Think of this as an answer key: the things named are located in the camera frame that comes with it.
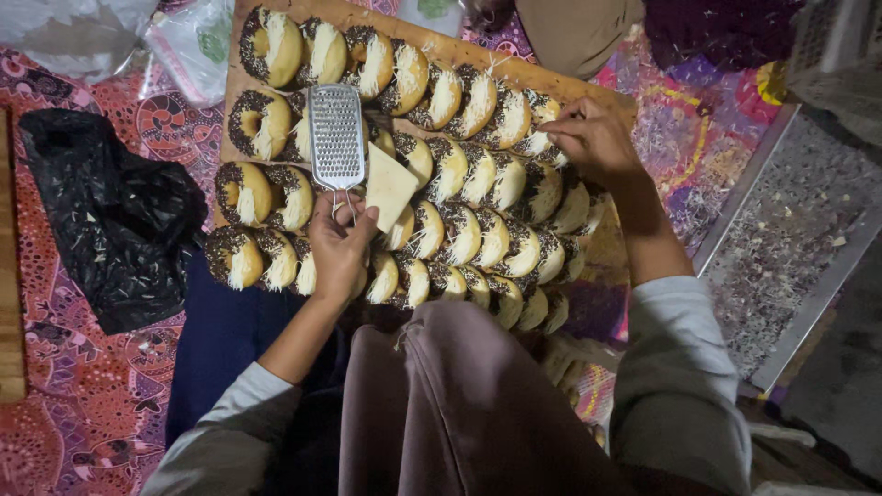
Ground metal tray with sprinkles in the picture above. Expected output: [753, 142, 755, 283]
[692, 103, 882, 394]

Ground person's right hand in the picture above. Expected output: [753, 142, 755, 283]
[537, 96, 653, 195]

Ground dark blue cloth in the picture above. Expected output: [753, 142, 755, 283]
[165, 250, 347, 450]

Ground clear plastic bag green print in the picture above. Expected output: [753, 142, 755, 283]
[141, 0, 237, 109]

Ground small clear bag green print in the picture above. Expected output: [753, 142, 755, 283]
[396, 0, 471, 39]

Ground wooden board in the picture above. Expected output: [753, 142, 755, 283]
[213, 0, 639, 293]

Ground mauve trousers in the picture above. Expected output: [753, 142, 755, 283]
[337, 299, 624, 496]

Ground pale yellow cheese block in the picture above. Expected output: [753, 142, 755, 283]
[365, 142, 420, 234]

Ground metal hand grater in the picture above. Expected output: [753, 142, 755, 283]
[307, 83, 367, 221]

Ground dark purple cloth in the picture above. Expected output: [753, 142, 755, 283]
[644, 0, 806, 74]

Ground wooden plank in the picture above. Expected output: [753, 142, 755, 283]
[0, 107, 28, 405]

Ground metal box grater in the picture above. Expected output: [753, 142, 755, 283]
[786, 0, 882, 97]

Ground brown cloth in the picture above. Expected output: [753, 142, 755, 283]
[514, 0, 646, 81]

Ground large clear plastic bag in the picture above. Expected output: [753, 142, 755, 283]
[0, 0, 161, 85]

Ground person's left hand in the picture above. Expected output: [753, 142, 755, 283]
[308, 195, 380, 304]

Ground rows of sprinkle cheese donuts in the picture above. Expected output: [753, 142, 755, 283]
[204, 6, 609, 336]

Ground black plastic bag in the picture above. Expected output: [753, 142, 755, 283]
[17, 108, 209, 337]

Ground pink patterned batik mat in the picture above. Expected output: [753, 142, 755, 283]
[0, 0, 800, 496]

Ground grey long-sleeve top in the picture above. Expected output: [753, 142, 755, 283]
[140, 276, 753, 496]

